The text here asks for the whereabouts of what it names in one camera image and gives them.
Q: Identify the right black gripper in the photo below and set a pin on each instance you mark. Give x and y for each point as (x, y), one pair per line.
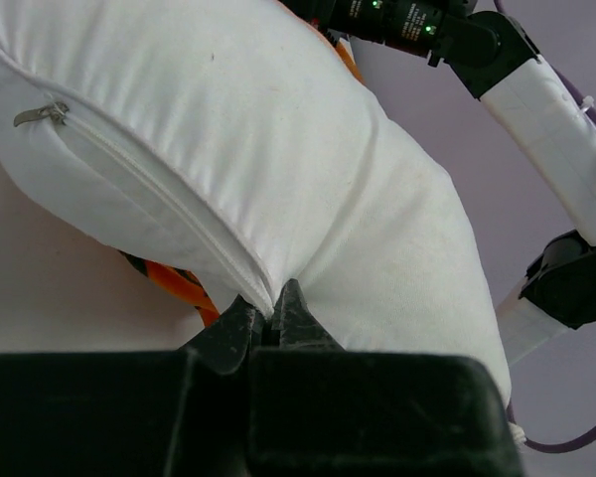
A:
(409, 26)

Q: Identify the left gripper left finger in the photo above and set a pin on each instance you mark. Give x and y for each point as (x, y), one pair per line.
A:
(149, 413)

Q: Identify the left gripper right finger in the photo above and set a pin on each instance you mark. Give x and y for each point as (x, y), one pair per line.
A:
(316, 409)

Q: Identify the orange patterned pillowcase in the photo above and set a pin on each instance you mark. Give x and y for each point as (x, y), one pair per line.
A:
(183, 284)

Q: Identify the white pillow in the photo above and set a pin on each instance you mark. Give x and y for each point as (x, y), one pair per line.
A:
(229, 139)

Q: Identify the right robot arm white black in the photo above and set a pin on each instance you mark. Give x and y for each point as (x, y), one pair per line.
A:
(552, 125)

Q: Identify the metal zipper pull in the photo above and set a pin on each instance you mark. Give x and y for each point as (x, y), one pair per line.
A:
(56, 112)

